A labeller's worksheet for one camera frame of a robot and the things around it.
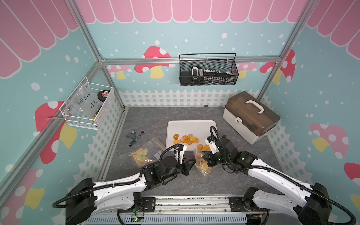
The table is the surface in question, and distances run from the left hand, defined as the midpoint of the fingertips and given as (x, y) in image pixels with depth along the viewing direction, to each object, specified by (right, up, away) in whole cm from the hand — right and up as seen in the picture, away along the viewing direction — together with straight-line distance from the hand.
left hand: (196, 164), depth 73 cm
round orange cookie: (-11, +8, +25) cm, 28 cm away
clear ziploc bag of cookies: (-30, +2, +21) cm, 37 cm away
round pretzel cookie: (-12, +11, +30) cm, 34 cm away
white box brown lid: (+35, +25, +15) cm, 45 cm away
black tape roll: (-54, +38, +8) cm, 66 cm away
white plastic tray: (0, +13, +30) cm, 33 cm away
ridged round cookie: (-6, +9, +27) cm, 29 cm away
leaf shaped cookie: (+3, +8, +24) cm, 26 cm away
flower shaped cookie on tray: (+5, +5, +22) cm, 23 cm away
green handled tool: (-42, +8, +26) cm, 50 cm away
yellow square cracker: (0, +10, +26) cm, 28 cm away
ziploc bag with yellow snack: (+3, -1, +5) cm, 6 cm away
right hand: (+4, +3, +4) cm, 6 cm away
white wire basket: (-52, +22, -7) cm, 56 cm away
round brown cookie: (-3, +8, +25) cm, 26 cm away
